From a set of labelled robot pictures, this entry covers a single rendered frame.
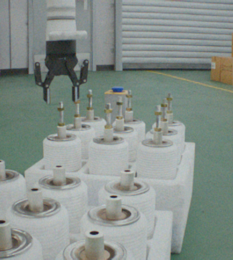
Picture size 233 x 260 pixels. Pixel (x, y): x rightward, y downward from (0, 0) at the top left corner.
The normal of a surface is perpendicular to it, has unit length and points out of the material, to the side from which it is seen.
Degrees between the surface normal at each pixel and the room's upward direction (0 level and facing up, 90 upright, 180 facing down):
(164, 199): 90
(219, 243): 0
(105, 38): 90
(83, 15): 90
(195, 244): 0
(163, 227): 0
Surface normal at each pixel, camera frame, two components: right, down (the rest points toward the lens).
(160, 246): 0.00, -0.98
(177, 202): -0.24, 0.21
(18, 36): 0.27, 0.20
